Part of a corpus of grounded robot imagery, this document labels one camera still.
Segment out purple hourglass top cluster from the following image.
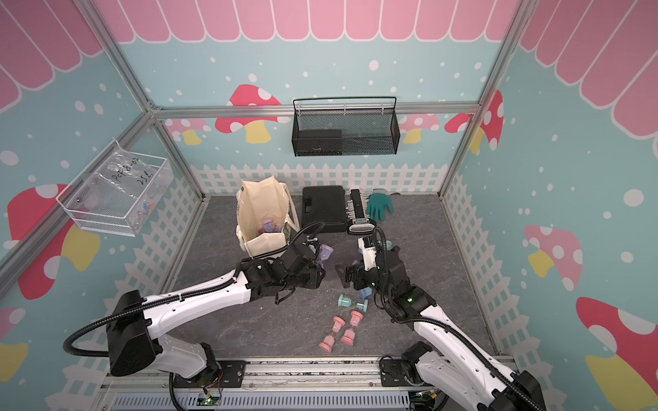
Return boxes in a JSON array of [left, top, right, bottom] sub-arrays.
[[258, 219, 285, 235]]

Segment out cream canvas tote bag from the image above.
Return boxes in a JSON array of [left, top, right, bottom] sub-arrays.
[[236, 176, 300, 257]]

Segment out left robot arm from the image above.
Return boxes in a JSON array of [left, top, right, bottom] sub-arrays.
[[63, 222, 326, 379]]

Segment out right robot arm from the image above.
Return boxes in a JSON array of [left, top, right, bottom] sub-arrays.
[[337, 227, 547, 410]]

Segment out blue hourglass right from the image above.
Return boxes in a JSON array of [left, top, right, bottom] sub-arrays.
[[358, 288, 373, 300]]

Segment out plastic bag in bin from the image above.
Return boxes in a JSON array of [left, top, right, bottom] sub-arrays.
[[81, 146, 173, 227]]

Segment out black plastic case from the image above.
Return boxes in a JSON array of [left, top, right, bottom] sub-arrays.
[[301, 185, 348, 233]]

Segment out green rubber glove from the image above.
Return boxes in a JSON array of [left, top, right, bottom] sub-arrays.
[[366, 191, 394, 222]]

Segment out black bit holder strip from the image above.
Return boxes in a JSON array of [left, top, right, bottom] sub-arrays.
[[345, 188, 376, 236]]

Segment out black box in basket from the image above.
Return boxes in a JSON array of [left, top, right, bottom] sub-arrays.
[[292, 129, 343, 157]]

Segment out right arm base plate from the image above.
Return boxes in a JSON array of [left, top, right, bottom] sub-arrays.
[[378, 356, 453, 388]]

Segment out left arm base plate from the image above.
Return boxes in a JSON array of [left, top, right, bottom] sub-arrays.
[[173, 360, 247, 389]]

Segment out black wire mesh basket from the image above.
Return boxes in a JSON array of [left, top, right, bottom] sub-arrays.
[[291, 96, 401, 156]]

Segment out clear plastic wall bin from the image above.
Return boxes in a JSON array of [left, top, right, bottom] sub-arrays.
[[55, 139, 175, 238]]

